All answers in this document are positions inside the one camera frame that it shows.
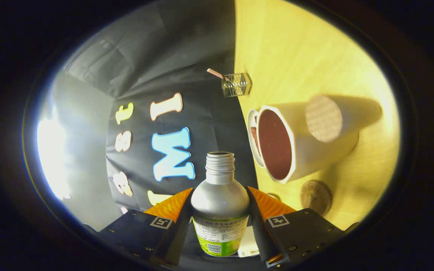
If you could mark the small white plate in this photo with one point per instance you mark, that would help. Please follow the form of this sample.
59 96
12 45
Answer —
250 119

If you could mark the silver juice bottle green label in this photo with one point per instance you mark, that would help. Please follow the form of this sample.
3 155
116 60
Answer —
220 199

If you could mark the round cork coaster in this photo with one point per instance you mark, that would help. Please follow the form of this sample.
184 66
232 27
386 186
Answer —
316 197

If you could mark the brown snack piece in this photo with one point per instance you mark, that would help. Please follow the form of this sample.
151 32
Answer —
254 137

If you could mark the pink straw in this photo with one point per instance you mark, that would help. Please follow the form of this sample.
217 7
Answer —
214 73

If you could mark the wooden table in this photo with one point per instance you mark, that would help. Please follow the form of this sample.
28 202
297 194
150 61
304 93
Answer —
296 45

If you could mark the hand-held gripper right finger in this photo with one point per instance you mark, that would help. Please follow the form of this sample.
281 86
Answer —
261 237

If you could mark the black backdrop cloth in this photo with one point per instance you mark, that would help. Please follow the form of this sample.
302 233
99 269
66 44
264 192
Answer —
187 49

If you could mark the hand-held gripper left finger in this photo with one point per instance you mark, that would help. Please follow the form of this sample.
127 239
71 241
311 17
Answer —
177 235

